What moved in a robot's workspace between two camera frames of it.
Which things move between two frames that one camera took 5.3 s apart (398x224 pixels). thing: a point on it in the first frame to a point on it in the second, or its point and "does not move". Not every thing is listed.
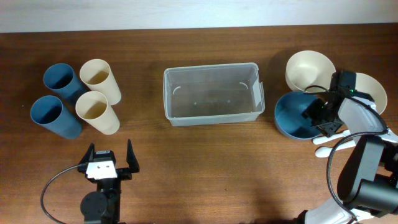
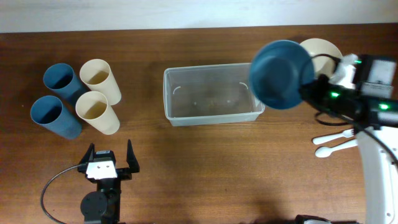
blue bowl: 289,119 to 277,70
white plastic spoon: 323,152 does not move
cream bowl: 310,71 to 323,64
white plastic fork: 338,134 does not move
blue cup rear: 61,79 does not move
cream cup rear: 96,74 does not move
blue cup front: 48,111 does not move
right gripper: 328,129 to 314,88
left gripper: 130,159 does not move
